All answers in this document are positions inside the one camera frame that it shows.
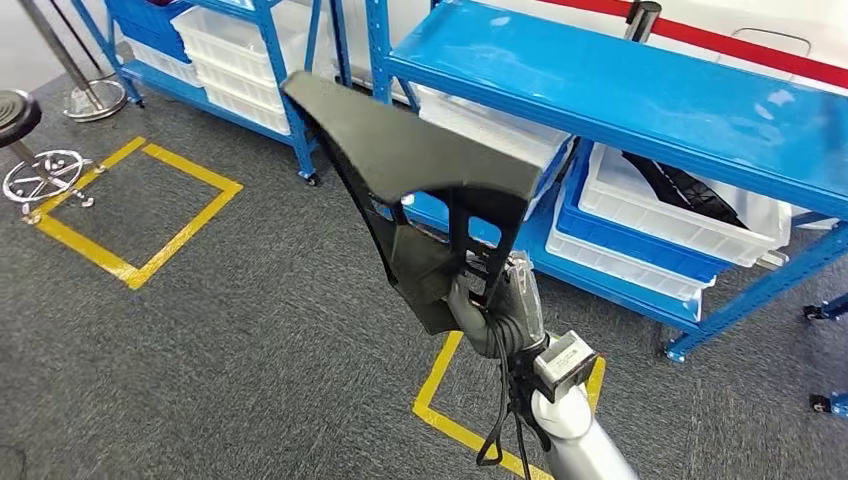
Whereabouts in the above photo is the black curved plastic part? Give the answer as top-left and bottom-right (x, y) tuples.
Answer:
(621, 150), (750, 231)

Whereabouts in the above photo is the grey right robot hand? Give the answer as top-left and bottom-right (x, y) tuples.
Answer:
(445, 251), (550, 360)

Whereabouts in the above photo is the yellow floor tape square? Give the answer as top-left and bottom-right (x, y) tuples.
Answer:
(33, 135), (244, 291)
(411, 329), (607, 480)

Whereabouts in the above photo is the black stanchion post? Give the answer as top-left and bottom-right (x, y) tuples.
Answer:
(623, 0), (664, 44)

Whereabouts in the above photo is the black stool with chrome base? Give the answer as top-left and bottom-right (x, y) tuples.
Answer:
(0, 89), (99, 225)

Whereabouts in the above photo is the chrome stanchion with round base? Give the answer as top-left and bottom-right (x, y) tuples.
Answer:
(18, 0), (128, 124)

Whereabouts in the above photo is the black plastic plate bracket part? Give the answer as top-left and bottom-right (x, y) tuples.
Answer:
(281, 70), (543, 336)

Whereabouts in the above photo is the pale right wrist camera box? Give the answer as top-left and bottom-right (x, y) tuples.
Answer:
(533, 329), (599, 405)

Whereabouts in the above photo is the white car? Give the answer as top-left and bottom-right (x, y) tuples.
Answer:
(423, 0), (848, 97)

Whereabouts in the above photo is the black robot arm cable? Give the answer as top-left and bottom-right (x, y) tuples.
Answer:
(475, 317), (535, 480)

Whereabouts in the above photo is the white plastic crate stack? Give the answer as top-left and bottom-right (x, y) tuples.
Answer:
(170, 5), (339, 137)
(791, 203), (841, 232)

